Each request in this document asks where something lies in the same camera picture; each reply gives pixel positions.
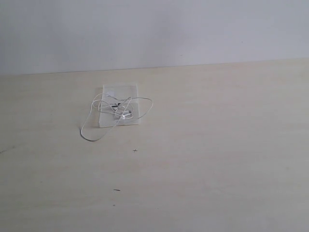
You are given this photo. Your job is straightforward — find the white wired earphones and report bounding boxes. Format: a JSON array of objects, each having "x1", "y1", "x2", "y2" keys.
[{"x1": 80, "y1": 92, "x2": 154, "y2": 142}]

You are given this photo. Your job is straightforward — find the clear plastic hinged case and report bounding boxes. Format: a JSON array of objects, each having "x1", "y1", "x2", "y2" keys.
[{"x1": 94, "y1": 84, "x2": 140, "y2": 128}]

